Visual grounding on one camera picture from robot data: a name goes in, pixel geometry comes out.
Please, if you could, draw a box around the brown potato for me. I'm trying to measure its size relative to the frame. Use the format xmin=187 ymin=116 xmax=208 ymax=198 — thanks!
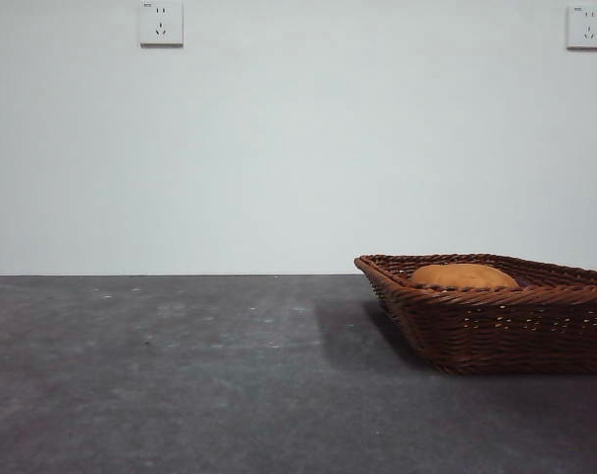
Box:
xmin=409 ymin=263 xmax=521 ymax=290

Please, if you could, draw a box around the brown wicker basket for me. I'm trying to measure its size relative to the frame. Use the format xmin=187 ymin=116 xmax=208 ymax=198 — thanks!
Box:
xmin=352 ymin=253 xmax=597 ymax=376

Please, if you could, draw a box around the white wall socket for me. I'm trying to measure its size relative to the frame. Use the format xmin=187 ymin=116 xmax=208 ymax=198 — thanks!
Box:
xmin=139 ymin=0 xmax=185 ymax=48
xmin=566 ymin=5 xmax=597 ymax=51

